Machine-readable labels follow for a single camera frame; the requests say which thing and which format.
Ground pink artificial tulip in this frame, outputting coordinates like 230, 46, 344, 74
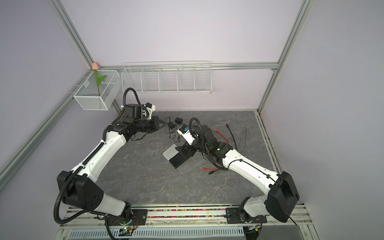
92, 63, 107, 97

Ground white wire wall basket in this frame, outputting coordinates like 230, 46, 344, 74
121, 61, 213, 94

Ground black power cable with plug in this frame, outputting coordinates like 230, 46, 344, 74
158, 116, 181, 143

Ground red ethernet cable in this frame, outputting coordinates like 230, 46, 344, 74
200, 128, 232, 172

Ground black power adapter far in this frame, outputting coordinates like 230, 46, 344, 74
175, 118, 183, 124

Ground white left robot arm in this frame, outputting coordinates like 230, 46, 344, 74
53, 101, 161, 225

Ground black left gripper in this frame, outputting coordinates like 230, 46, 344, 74
134, 115, 168, 133

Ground black ethernet cable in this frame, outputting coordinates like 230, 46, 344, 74
208, 123, 238, 175

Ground black power adapter near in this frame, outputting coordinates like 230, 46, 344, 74
168, 122, 176, 129

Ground white mesh box basket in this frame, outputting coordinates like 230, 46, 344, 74
74, 70, 122, 111

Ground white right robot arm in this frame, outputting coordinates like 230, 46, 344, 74
178, 117, 300, 223

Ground black power adapter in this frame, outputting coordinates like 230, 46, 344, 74
168, 122, 176, 129
175, 118, 183, 124

